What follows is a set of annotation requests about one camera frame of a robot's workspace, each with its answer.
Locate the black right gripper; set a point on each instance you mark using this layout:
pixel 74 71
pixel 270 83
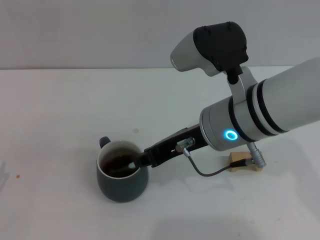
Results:
pixel 172 145

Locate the dark grey ceramic cup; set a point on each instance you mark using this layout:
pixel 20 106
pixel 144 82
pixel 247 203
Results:
pixel 122 187

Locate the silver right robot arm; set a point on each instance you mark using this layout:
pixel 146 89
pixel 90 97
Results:
pixel 270 107

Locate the dark brown coffee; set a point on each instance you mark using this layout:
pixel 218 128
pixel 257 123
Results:
pixel 117 162

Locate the pale notched wooden block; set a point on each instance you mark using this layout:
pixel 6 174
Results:
pixel 240 157

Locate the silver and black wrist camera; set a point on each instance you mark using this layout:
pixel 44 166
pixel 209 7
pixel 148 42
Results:
pixel 217 47

